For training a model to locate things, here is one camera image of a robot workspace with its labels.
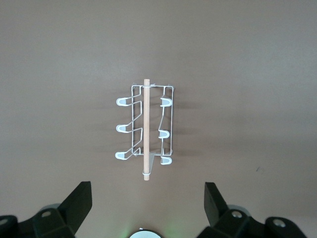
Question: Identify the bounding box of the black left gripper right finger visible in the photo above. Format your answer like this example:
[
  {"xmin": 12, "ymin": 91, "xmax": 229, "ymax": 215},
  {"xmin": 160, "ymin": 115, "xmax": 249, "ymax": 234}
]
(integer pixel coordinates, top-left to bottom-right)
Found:
[{"xmin": 197, "ymin": 182, "xmax": 307, "ymax": 238}]

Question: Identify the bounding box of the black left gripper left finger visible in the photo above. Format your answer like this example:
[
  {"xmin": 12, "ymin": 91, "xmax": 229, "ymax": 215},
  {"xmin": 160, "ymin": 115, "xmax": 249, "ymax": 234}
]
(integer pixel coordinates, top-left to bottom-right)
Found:
[{"xmin": 0, "ymin": 181, "xmax": 93, "ymax": 238}]

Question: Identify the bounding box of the white wire cup holder rack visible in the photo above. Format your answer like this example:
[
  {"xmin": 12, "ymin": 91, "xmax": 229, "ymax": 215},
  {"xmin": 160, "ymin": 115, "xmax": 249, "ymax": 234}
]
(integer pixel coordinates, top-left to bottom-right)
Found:
[{"xmin": 115, "ymin": 78, "xmax": 173, "ymax": 181}]

